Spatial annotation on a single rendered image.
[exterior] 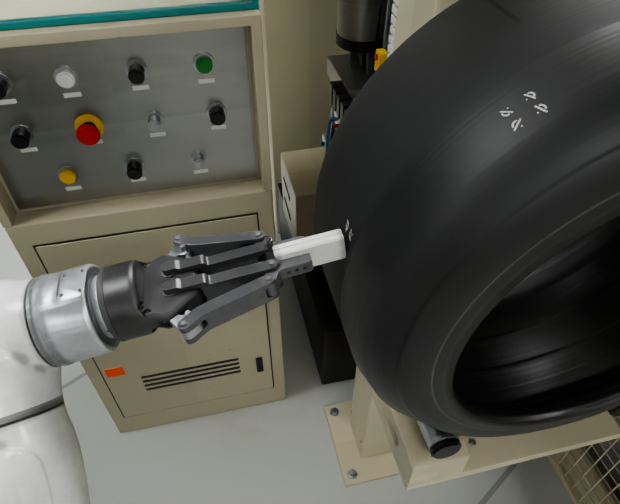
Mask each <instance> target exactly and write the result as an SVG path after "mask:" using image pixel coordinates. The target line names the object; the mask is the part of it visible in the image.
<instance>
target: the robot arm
mask: <svg viewBox="0 0 620 504"><path fill-rule="evenodd" d="M172 241H173V243H174V247H173V248H172V250H171V251H170V252H169V254H168V255H162V256H160V257H158V258H157V259H155V260H153V261H151V262H148V263H144V262H140V261H138V260H129V261H126V262H122V263H118V264H114V265H110V266H107V267H103V268H102V269H100V268H99V267H98V266H96V265H93V264H86V265H82V266H78V267H74V268H70V269H66V270H63V271H59V272H55V273H48V274H43V275H40V276H39V277H35V278H30V279H2V280H0V504H90V495H89V488H88V482H87V476H86V471H85V466H84V461H83V456H82V452H81V448H80V444H79V441H78V437H77V434H76V431H75V428H74V426H73V424H72V422H71V420H70V417H69V415H68V412H67V409H66V405H65V402H64V398H63V392H62V382H61V369H62V366H67V365H71V364H73V363H75V362H78V361H82V360H85V359H89V358H93V357H96V356H100V355H104V354H107V353H111V352H113V351H114V350H116V349H117V347H118V345H119V343H120V341H122V342H124V341H128V340H131V339H135V338H139V337H142V336H146V335H150V334H153V333H154V332H156V330H157V329H158V328H166V329H170V328H175V329H177V330H178V331H179V332H180V333H181V334H182V336H183V338H184V339H185V341H186V343H188V344H194V343H195V342H197V341H198V340H199V339H200V338H201V337H202V336H204V335H205V334H206V333H207V332H208V331H209V330H211V329H213V328H215V327H218V326H220V325H222V324H224V323H226V322H228V321H230V320H232V319H234V318H236V317H238V316H241V315H243V314H245V313H247V312H249V311H251V310H253V309H255V308H257V307H259V306H261V305H263V304H266V303H268V302H270V301H272V300H274V299H276V298H277V297H278V296H279V288H281V287H282V286H283V285H284V282H283V279H285V278H288V277H291V276H295V275H299V274H303V273H306V272H310V271H311V270H313V269H314V268H313V267H314V266H317V265H321V264H325V263H328V262H332V261H336V260H340V259H343V258H346V248H345V241H344V236H343V234H342V231H341V229H336V230H332V231H328V232H325V233H321V234H317V235H313V236H309V237H306V238H304V236H297V237H294V238H290V239H286V240H282V241H278V242H273V241H272V238H271V236H268V235H266V236H265V235H264V232H263V231H250V232H239V233H229V234H219V235H208V236H198V237H192V236H187V235H181V234H178V235H175V236H174V237H173V238H172Z"/></svg>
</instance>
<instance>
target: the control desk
mask: <svg viewBox="0 0 620 504"><path fill-rule="evenodd" d="M0 223H1V225H2V227H5V228H4V229H5V231H6V232H7V234H8V236H9V238H10V240H11V241H12V243H13V245H14V247H15V248H16V250H17V252H18V254H19V255H20V257H21V259H22V261H23V262H24V264H25V266H26V268H27V270H28V271H29V273H30V275H31V277H32V278H35V277H39V276H40V275H43V274H48V273H55V272H59V271H63V270H66V269H70V268H74V267H78V266H82V265H86V264H93V265H96V266H98V267H99V268H100V269H102V268H103V267H107V266H110V265H114V264H118V263H122V262H126V261H129V260H138V261H140V262H144V263H148V262H151V261H153V260H155V259H157V258H158V257H160V256H162V255H168V254H169V252H170V251H171V250H172V248H173V247H174V243H173V241H172V238H173V237H174V236H175V235H178V234H181V235H187V236H192V237H198V236H208V235H219V234H229V233H239V232H250V231H263V232H264V235H265V236H266V235H268V236H271V238H272V241H273V242H276V239H275V224H274V209H273V193H272V176H271V161H270V146H269V130H268V115H267V99H266V84H265V69H264V53H263V38H262V23H261V14H260V12H259V9H252V10H240V11H228V12H216V13H204V14H192V15H180V16H168V17H156V18H144V19H133V20H121V21H109V22H97V23H85V24H73V25H61V26H49V27H37V28H25V29H13V30H1V31H0ZM80 363H81V365H82V367H83V368H84V370H85V372H86V374H87V375H88V377H89V379H90V381H91V382H92V384H93V386H94V388H95V389H96V391H97V393H98V395H99V397H100V398H101V400H102V402H103V404H104V405H105V407H106V409H107V411H108V412H109V414H110V416H111V418H112V419H113V421H114V423H115V425H116V427H117V428H118V430H119V432H120V433H124V432H129V431H134V430H139V429H143V428H148V427H153V426H158V425H162V424H167V423H172V422H177V421H182V420H186V419H191V418H196V417H201V416H206V415H210V414H215V413H220V412H225V411H229V410H234V409H239V408H244V407H249V406H253V405H258V404H263V403H268V402H273V401H277V400H282V399H285V398H286V393H285V377H284V362H283V347H282V331H281V316H280V301H279V296H278V297H277V298H276V299H274V300H272V301H270V302H268V303H266V304H263V305H261V306H259V307H257V308H255V309H253V310H251V311H249V312H247V313H245V314H243V315H241V316H238V317H236V318H234V319H232V320H230V321H228V322H226V323H224V324H222V325H220V326H218V327H215V328H213V329H211V330H209V331H208V332H207V333H206V334H205V335H204V336H202V337H201V338H200V339H199V340H198V341H197V342H195V343H194V344H188V343H186V341H185V339H184V338H183V336H182V334H181V333H180V332H179V331H178V330H177V329H175V328H170V329H166V328H158V329H157V330H156V332H154V333H153V334H150V335H146V336H142V337H139V338H135V339H131V340H128V341H124V342H122V341H120V343H119V345H118V347H117V349H116V350H114V351H113V352H111V353H107V354H104V355H100V356H96V357H93V358H89V359H85V360H82V361H80ZM116 367H123V370H124V372H125V375H120V376H115V377H109V378H108V377H107V375H106V374H105V372H104V370H106V369H111V368H116Z"/></svg>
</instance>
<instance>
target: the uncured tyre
mask: <svg viewBox="0 0 620 504"><path fill-rule="evenodd" d="M494 1H495V2H496V3H498V4H499V5H500V6H502V7H503V8H505V9H506V10H507V11H509V12H510V13H511V14H513V15H514V16H516V17H517V18H518V19H520V20H521V22H519V23H516V22H515V21H514V20H512V19H511V18H510V17H508V16H507V15H506V14H504V13H503V12H502V11H500V10H499V9H497V8H496V7H495V6H493V5H492V4H491V3H489V2H488V1H487V0H459V1H457V2H455V3H454V4H452V5H451V6H449V7H448V8H446V9H445V10H443V11H442V12H440V13H439V14H438V15H436V16H435V17H433V18H432V19H431V20H429V21H428V22H427V23H426V24H424V25H423V26H422V27H421V28H419V29H418V30H417V31H416V32H415V33H413V34H412V35H411V36H410V37H409V38H408V39H406V40H405V41H404V42H403V43H402V44H401V45H400V46H399V47H398V48H397V49H396V50H395V51H394V52H393V53H392V54H391V55H390V56H389V57H388V58H387V59H386V60H385V61H384V62H383V63H382V64H381V65H380V67H379V68H378V69H377V70H376V71H375V72H374V73H373V75H372V76H371V77H370V78H369V80H368V81H367V82H366V83H365V85H364V86H363V87H362V89H361V90H360V91H359V93H358V94H357V96H356V97H355V98H354V100H353V101H352V103H351V104H350V106H349V108H348V109H347V111H346V112H345V114H344V116H343V118H342V119H341V121H340V123H339V125H338V127H337V129H336V131H335V133H334V135H333V137H332V139H331V141H330V144H329V146H328V149H327V151H326V154H325V157H324V160H323V163H322V166H321V170H320V174H319V178H318V183H317V190H316V199H315V216H314V232H315V235H317V234H321V233H325V232H328V231H332V230H336V229H341V231H342V227H343V224H344V222H345V219H346V217H347V215H348V212H349V213H350V216H351V218H352V220H353V222H354V225H355V227H356V229H357V232H356V234H355V236H354V239H353V241H352V243H351V246H350V248H349V247H348V245H347V242H346V240H345V238H344V241H345V248H346V258H343V259H340V260H336V261H332V262H328V263H325V264H321V265H322V268H323V271H324V273H325V276H326V279H327V282H328V285H329V288H330V291H331V294H332V297H333V300H334V303H335V306H336V308H337V311H338V314H339V317H340V320H341V323H342V326H343V329H344V332H345V335H346V338H347V340H348V343H349V346H350V349H351V352H352V355H353V358H354V360H355V363H356V365H357V367H358V369H359V370H360V372H361V373H362V375H363V376H364V377H365V379H366V380H367V381H368V383H369V384H370V386H371V387H372V388H373V390H374V391H375V392H376V394H377V395H378V396H379V397H380V398H381V399H382V400H383V401H384V402H385V403H386V404H387V405H388V406H390V407H391V408H393V409H394V410H396V411H398V412H399V413H401V414H404V415H406V416H408V417H410V418H413V419H415V420H417V421H420V422H422V423H424V424H426V425H429V426H431V427H433V428H436V429H438V430H441V431H443V432H447V433H451V434H455V435H461V436H469V437H500V436H511V435H519V434H525V433H531V432H536V431H541V430H546V429H550V428H554V427H558V426H562V425H565V424H569V423H572V422H576V421H579V420H582V419H585V418H588V417H591V416H594V415H597V414H600V413H603V412H605V411H608V410H611V409H613V408H616V407H618V406H620V0H494ZM535 84H537V85H538V86H540V87H541V88H542V89H543V90H544V91H545V93H546V94H547V95H548V96H549V97H550V98H551V99H552V100H553V102H554V103H555V104H556V105H557V106H558V107H559V109H557V110H555V111H554V112H552V113H551V114H549V115H547V116H546V117H544V118H543V119H541V120H540V121H538V122H536V123H535V124H533V125H532V126H530V127H529V128H527V129H526V130H525V131H523V132H522V133H520V134H519V135H517V136H516V137H515V138H513V139H511V138H510V137H509V136H508V134H507V133H506V132H505V131H504V130H503V129H502V127H501V126H500V125H499V124H498V123H497V122H496V121H495V119H494V118H493V117H492V116H491V114H493V113H494V112H495V111H497V110H498V109H499V108H501V107H502V106H504V105H505V104H506V103H508V102H509V101H511V100H512V99H514V98H515V97H517V96H518V95H520V94H521V93H523V92H524V91H526V90H527V89H529V88H530V87H532V86H534V85H535Z"/></svg>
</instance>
